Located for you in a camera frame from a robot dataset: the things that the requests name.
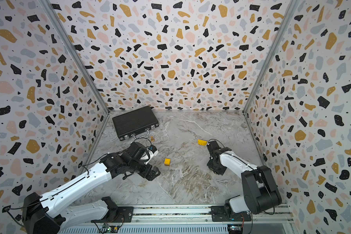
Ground yellow square lego brick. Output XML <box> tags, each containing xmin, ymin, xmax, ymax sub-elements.
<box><xmin>164</xmin><ymin>159</ymin><xmax>171</xmax><ymax>166</ymax></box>

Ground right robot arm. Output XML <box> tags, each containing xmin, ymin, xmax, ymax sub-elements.
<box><xmin>207</xmin><ymin>139</ymin><xmax>282</xmax><ymax>220</ymax></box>

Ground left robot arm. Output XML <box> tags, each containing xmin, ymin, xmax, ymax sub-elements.
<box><xmin>22</xmin><ymin>142</ymin><xmax>160</xmax><ymax>234</ymax></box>

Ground yellow wedge lego piece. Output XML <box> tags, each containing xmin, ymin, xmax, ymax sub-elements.
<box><xmin>198</xmin><ymin>139</ymin><xmax>208</xmax><ymax>146</ymax></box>

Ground black briefcase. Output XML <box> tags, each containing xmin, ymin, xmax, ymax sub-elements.
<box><xmin>112</xmin><ymin>106</ymin><xmax>159</xmax><ymax>141</ymax></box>

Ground small circuit board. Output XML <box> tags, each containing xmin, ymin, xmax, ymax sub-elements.
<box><xmin>100</xmin><ymin>224</ymin><xmax>121</xmax><ymax>234</ymax></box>

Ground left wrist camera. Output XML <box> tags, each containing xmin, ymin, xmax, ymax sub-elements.
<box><xmin>141</xmin><ymin>145</ymin><xmax>159</xmax><ymax>163</ymax></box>

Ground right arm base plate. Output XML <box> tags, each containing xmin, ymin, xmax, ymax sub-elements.
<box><xmin>210</xmin><ymin>204</ymin><xmax>252</xmax><ymax>222</ymax></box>

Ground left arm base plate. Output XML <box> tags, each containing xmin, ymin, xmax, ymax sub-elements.
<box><xmin>91</xmin><ymin>206</ymin><xmax>134</xmax><ymax>223</ymax></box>

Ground aluminium front rail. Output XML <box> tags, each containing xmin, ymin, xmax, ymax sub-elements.
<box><xmin>60</xmin><ymin>204</ymin><xmax>294</xmax><ymax>230</ymax></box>

